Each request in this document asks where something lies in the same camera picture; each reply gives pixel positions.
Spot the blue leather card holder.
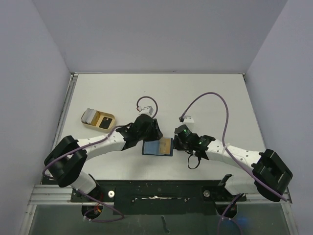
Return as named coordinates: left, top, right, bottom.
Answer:
left=142, top=138, right=173, bottom=156

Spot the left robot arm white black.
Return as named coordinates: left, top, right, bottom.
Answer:
left=43, top=114, right=163, bottom=201

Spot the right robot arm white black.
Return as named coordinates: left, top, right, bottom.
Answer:
left=174, top=124, right=293, bottom=202

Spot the black card in tray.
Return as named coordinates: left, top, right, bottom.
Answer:
left=99, top=117, right=112, bottom=129

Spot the beige oval card tray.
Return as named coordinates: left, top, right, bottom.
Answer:
left=80, top=108, right=116, bottom=133

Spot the stack of white cards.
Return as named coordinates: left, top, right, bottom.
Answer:
left=81, top=108, right=97, bottom=125

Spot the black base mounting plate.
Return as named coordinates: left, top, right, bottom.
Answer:
left=70, top=180, right=246, bottom=216

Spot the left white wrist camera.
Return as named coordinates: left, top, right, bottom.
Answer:
left=137, top=106, right=154, bottom=117

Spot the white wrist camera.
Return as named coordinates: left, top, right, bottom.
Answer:
left=183, top=116, right=195, bottom=124
left=137, top=106, right=154, bottom=117

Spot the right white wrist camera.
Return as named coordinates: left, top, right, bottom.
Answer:
left=183, top=116, right=195, bottom=124

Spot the black wire loop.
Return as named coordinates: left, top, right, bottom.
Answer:
left=187, top=153, right=202, bottom=170

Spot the aluminium left side rail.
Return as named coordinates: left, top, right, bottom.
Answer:
left=51, top=73, right=78, bottom=150

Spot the aluminium rail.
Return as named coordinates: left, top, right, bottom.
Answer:
left=51, top=73, right=78, bottom=150
left=28, top=185, right=293, bottom=206

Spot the aluminium front rail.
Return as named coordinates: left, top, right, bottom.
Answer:
left=28, top=185, right=293, bottom=206

